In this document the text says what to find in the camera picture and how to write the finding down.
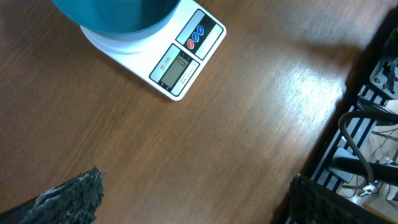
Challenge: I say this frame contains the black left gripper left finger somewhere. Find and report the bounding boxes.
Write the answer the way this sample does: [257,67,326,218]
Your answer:
[1,167,104,224]

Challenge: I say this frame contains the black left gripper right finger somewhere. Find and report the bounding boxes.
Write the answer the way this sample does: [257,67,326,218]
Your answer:
[289,174,389,224]

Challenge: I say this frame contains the white digital kitchen scale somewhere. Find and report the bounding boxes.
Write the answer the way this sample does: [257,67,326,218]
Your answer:
[81,0,226,101]

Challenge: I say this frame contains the teal blue bowl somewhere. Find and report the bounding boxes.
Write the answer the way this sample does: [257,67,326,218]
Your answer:
[53,0,180,35]

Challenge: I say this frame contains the black horizontal tube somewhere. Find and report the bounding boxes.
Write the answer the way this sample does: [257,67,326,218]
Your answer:
[330,157,397,186]

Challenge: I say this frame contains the grey curved cable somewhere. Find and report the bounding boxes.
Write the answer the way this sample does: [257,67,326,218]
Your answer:
[338,110,398,190]

